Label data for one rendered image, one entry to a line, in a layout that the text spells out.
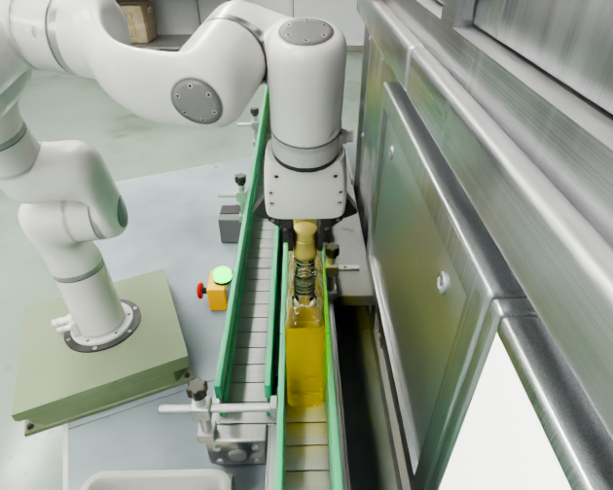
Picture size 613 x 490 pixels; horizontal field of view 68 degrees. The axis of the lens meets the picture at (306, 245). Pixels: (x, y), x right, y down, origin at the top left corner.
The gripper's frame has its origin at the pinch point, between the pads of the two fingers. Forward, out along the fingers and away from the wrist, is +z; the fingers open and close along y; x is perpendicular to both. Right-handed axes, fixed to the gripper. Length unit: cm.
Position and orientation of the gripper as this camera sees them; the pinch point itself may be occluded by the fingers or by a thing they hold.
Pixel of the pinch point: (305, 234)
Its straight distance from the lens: 62.8
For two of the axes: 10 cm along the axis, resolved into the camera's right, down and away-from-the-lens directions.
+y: -10.0, 0.1, -0.2
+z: -0.1, 6.2, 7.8
